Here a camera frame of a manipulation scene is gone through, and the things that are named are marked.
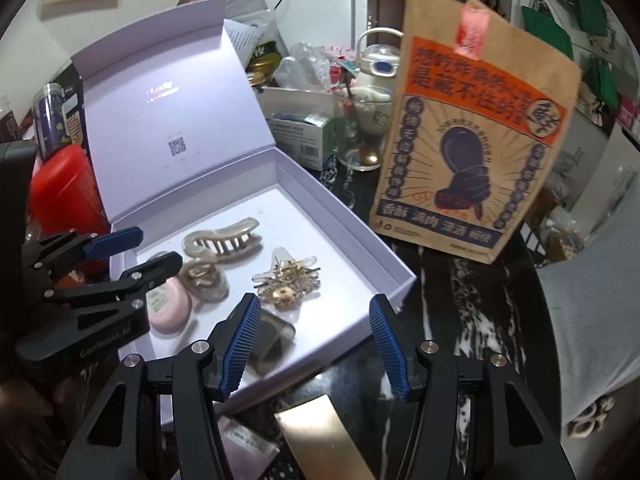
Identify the gold box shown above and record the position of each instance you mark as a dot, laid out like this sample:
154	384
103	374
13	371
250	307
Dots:
320	440

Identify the white refrigerator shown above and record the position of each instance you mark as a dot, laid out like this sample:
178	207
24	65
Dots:
320	5

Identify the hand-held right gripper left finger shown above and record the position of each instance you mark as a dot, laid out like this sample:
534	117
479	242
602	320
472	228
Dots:
240	345

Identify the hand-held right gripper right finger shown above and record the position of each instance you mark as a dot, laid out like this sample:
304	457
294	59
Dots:
390	350

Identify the black printed box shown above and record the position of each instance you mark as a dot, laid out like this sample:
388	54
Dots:
75	110

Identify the gold lid jar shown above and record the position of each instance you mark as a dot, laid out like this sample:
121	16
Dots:
260	72

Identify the brown printed paper bag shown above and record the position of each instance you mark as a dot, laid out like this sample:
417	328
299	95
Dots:
475	160

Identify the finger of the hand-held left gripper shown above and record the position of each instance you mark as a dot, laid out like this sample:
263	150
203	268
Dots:
112	242
150	272

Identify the white cardboard box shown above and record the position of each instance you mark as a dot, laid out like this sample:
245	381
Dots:
285	100

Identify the red canister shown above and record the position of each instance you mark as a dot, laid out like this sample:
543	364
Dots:
65	185

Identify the purple can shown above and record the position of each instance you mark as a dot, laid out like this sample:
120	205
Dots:
47	120

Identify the person's left hand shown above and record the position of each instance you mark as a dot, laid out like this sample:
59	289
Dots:
30	405

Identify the gold hair clip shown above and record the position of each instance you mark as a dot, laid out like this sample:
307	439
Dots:
287	295

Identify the white green medicine box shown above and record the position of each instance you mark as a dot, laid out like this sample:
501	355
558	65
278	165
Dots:
310	145

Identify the green tote bag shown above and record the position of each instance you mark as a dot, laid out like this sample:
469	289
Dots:
545	32
602	80
590	2

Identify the wooden door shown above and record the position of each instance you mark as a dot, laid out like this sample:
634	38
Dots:
395	0

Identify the pearl claw hair clip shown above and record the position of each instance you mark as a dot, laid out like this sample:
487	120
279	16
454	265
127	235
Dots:
220	235

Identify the clear plastic bag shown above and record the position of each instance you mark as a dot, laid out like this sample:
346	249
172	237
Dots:
300	65

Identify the glass cup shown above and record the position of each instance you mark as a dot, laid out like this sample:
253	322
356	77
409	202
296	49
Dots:
360	152

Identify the lavender gift box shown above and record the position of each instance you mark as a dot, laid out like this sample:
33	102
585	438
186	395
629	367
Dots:
150	125

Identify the small translucent claw clip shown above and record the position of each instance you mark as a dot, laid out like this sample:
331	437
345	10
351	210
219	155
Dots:
200	285

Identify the paper leaflet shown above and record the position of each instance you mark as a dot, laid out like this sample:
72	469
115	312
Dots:
245	40

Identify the smoky translucent hair clip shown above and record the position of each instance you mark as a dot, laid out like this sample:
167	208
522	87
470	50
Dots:
275	340

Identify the pink round compact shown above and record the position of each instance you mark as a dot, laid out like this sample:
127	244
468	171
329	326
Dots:
170	310

